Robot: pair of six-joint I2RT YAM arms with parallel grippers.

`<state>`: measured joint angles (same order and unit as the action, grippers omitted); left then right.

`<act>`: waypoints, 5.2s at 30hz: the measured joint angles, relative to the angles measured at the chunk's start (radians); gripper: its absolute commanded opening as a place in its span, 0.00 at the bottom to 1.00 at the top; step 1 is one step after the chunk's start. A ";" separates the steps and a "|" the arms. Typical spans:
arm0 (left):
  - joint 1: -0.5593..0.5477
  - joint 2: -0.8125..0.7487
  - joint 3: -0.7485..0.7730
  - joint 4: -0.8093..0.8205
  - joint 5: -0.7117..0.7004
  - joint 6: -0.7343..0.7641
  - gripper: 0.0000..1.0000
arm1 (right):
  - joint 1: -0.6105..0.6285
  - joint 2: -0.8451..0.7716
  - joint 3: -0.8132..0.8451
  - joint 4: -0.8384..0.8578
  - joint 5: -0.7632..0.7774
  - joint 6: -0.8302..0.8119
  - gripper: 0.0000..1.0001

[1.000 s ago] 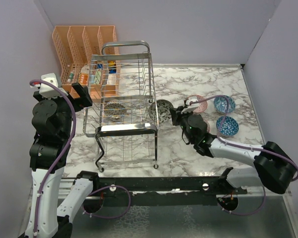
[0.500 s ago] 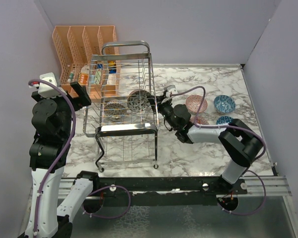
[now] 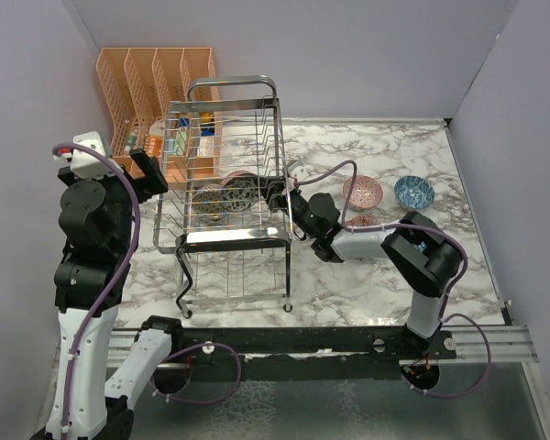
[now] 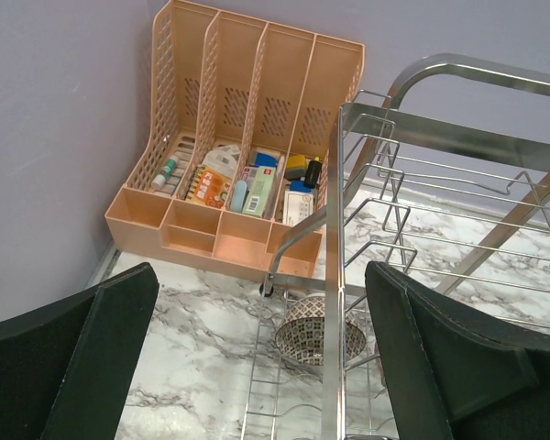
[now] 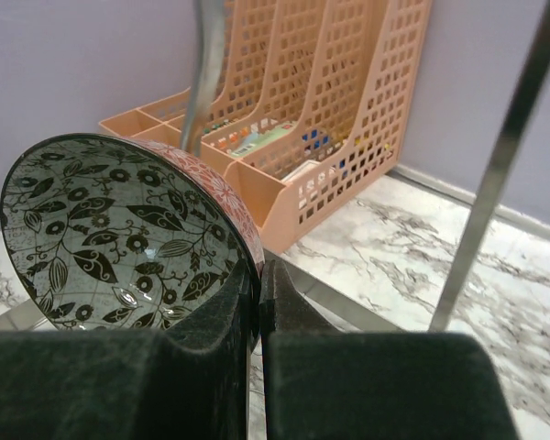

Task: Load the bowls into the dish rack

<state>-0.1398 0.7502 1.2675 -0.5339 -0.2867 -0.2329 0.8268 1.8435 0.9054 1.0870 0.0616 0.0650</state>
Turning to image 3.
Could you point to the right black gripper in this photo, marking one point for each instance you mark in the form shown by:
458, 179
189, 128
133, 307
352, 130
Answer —
274, 192

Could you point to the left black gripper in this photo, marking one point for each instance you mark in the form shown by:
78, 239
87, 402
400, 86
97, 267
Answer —
154, 181

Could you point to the black leaf patterned bowl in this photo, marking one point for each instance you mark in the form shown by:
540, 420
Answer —
239, 191

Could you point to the brown floral patterned bowl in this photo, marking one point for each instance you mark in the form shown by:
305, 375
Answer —
207, 203

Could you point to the red geometric patterned bowl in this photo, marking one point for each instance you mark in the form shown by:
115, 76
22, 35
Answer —
362, 221

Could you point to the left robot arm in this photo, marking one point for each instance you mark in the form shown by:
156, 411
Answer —
99, 215

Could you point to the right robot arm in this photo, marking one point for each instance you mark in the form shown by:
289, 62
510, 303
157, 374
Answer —
430, 261

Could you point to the green white box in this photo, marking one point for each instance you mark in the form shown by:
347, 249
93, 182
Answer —
180, 141

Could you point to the green glue stick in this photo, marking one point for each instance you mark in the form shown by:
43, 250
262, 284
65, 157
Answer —
131, 142

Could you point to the white blue card box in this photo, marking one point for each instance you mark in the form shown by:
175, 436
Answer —
206, 147

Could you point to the peach plastic file organizer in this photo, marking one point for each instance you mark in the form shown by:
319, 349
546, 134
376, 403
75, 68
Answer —
138, 86

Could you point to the pink floral patterned bowl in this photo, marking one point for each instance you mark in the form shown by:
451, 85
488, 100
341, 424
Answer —
363, 194

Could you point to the light blue patterned bowl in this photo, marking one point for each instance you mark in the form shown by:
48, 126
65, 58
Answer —
414, 192

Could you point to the steel wire dish rack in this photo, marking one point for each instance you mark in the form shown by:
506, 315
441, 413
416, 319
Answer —
226, 217

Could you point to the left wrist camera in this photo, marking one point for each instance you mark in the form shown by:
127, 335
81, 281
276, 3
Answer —
89, 155

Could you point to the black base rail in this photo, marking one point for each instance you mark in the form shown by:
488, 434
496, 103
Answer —
303, 353

